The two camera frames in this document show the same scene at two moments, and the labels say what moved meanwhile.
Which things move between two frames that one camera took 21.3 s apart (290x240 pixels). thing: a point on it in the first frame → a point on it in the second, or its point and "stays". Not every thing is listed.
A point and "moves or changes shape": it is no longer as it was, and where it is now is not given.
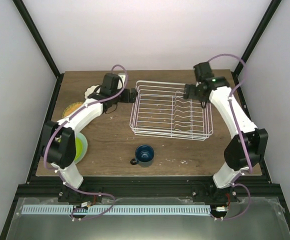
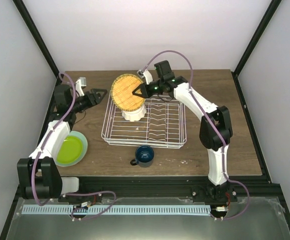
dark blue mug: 144,156 stays
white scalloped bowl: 90,90 moves or changes shape
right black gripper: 189,88 → 145,93
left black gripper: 132,96 → 94,93
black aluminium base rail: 250,187 stays
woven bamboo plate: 71,108 moves or changes shape
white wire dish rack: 159,110 moves or changes shape
